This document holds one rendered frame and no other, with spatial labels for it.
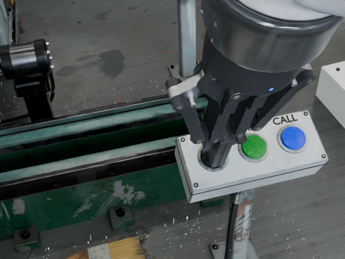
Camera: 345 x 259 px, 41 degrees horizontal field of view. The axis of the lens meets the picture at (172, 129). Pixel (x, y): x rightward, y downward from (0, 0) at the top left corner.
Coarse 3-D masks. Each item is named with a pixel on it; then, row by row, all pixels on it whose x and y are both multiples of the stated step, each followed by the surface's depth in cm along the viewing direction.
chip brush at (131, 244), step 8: (120, 240) 76; (128, 240) 76; (136, 240) 76; (88, 248) 75; (96, 248) 75; (104, 248) 75; (112, 248) 75; (120, 248) 75; (128, 248) 75; (136, 248) 75; (72, 256) 74; (80, 256) 74; (88, 256) 74; (96, 256) 74; (104, 256) 74; (112, 256) 74; (120, 256) 74; (128, 256) 74; (136, 256) 74; (144, 256) 74
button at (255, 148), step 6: (252, 138) 54; (258, 138) 54; (246, 144) 54; (252, 144) 54; (258, 144) 54; (264, 144) 54; (246, 150) 54; (252, 150) 54; (258, 150) 54; (264, 150) 54; (252, 156) 53; (258, 156) 53
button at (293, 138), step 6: (282, 132) 55; (288, 132) 55; (294, 132) 55; (300, 132) 55; (282, 138) 55; (288, 138) 55; (294, 138) 55; (300, 138) 55; (288, 144) 54; (294, 144) 54; (300, 144) 54
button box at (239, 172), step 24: (288, 120) 56; (312, 120) 57; (192, 144) 54; (240, 144) 54; (312, 144) 55; (192, 168) 53; (216, 168) 53; (240, 168) 53; (264, 168) 54; (288, 168) 54; (312, 168) 56; (192, 192) 52; (216, 192) 55
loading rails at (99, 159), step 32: (0, 128) 80; (32, 128) 81; (64, 128) 81; (96, 128) 81; (128, 128) 83; (160, 128) 85; (0, 160) 80; (32, 160) 82; (64, 160) 75; (96, 160) 75; (128, 160) 74; (160, 160) 75; (0, 192) 71; (32, 192) 73; (64, 192) 74; (96, 192) 76; (128, 192) 78; (160, 192) 81; (0, 224) 75; (32, 224) 77; (64, 224) 79; (128, 224) 79
